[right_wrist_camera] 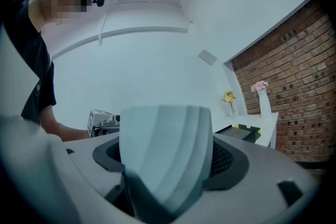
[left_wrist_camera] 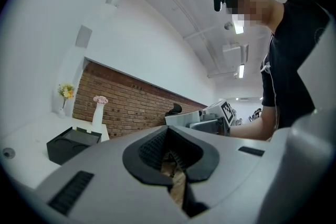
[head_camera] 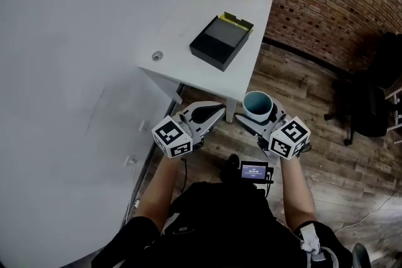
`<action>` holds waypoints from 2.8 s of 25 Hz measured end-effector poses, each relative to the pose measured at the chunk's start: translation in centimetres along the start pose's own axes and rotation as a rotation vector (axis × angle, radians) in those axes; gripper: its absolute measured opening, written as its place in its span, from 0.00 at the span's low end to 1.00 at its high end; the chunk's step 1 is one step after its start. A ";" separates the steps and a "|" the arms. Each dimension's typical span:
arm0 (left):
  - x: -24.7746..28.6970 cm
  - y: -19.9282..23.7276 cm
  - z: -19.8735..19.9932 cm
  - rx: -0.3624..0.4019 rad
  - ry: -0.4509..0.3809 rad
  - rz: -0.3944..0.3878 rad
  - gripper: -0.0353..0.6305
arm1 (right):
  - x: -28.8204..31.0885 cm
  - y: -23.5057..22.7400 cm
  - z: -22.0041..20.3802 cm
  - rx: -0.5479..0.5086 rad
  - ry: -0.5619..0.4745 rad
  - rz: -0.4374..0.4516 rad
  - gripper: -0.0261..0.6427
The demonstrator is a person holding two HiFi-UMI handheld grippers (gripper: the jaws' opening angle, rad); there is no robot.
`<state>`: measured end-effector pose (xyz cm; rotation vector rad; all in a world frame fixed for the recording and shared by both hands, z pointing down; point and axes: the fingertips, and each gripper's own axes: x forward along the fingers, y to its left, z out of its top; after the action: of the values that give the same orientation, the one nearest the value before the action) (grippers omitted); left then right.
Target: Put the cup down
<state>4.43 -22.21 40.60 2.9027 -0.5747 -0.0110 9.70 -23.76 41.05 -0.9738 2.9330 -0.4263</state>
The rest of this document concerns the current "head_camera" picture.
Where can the black office chair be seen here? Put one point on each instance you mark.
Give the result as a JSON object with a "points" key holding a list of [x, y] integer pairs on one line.
{"points": [[373, 103]]}

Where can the white plug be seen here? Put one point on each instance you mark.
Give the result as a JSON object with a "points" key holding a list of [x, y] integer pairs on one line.
{"points": [[137, 203]]}

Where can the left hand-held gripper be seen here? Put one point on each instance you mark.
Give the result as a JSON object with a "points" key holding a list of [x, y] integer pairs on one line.
{"points": [[172, 138]]}

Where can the round table grommet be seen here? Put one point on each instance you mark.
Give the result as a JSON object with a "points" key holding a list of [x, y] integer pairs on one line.
{"points": [[157, 56]]}

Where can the white wall socket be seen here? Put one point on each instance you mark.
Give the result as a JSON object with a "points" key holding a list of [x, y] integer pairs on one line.
{"points": [[130, 161], [144, 126]]}

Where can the person's right forearm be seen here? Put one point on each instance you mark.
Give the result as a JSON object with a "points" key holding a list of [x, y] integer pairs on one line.
{"points": [[296, 194]]}

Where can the person's black shoe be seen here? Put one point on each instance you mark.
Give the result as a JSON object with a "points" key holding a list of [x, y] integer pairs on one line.
{"points": [[232, 166]]}

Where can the person's left forearm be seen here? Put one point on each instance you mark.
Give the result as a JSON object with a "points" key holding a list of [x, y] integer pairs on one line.
{"points": [[155, 194]]}

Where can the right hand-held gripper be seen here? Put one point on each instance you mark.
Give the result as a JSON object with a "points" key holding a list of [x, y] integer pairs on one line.
{"points": [[289, 139]]}

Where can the white table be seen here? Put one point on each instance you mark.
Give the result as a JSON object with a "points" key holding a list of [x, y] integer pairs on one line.
{"points": [[176, 40]]}

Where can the small screen device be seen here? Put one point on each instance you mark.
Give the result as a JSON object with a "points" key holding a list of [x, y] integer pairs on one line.
{"points": [[253, 172]]}

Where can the black tray box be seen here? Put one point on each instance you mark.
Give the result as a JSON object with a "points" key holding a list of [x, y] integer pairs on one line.
{"points": [[216, 47]]}

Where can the blue-grey cup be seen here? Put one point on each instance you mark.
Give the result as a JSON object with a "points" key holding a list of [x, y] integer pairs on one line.
{"points": [[257, 103]]}

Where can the person's black clothing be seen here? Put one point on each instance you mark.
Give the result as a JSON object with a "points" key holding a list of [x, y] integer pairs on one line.
{"points": [[220, 229]]}

